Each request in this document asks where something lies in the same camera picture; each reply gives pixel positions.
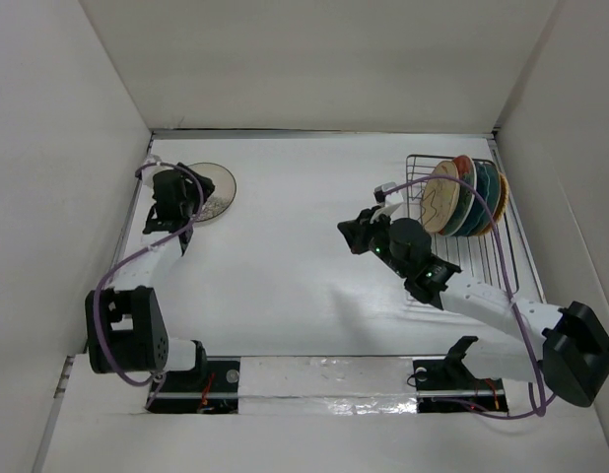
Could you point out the red patterned plate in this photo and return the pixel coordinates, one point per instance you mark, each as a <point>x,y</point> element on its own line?
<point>467,173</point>

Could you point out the light blue flower plate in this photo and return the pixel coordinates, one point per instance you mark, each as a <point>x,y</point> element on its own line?
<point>493,181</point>

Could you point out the dark teal scalloped plate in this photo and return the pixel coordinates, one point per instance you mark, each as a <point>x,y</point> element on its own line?
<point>477,212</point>

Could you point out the beige plate with bird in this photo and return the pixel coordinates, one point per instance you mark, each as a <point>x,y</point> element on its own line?
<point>440,197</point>

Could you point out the orange woven wicker plate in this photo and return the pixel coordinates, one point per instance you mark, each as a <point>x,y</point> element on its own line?
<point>504,197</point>

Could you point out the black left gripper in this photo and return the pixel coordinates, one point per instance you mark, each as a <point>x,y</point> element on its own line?
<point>190,184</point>

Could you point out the metal base rail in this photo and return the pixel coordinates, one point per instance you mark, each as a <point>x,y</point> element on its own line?
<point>342,386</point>

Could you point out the dark wire dish rack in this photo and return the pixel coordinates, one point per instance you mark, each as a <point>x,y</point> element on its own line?
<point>475,254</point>

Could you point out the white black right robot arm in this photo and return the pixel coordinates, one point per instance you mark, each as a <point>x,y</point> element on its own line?
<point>569,344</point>

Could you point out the cream plate with tree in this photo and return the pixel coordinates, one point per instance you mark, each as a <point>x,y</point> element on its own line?
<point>225,190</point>

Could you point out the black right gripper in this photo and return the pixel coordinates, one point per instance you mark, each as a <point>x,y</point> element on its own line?
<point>357,231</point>

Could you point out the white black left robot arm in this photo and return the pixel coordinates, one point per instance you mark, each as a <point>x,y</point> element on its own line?
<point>125,326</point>

